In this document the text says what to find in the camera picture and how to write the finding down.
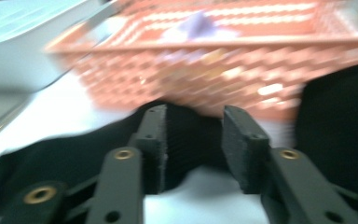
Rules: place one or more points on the pink perforated plastic basket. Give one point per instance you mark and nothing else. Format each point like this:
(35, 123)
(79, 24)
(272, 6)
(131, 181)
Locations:
(121, 46)

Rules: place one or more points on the lilac underwear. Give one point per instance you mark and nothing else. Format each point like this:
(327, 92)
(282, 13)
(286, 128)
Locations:
(195, 25)

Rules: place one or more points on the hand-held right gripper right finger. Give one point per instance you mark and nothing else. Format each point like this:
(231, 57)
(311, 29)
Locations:
(245, 152)

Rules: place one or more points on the white divided storage box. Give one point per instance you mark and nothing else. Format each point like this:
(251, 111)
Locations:
(18, 62)

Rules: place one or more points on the black underwear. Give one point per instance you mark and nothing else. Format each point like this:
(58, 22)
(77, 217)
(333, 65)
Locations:
(192, 140)

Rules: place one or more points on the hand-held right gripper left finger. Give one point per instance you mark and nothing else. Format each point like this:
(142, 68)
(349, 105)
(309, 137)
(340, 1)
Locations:
(154, 149)

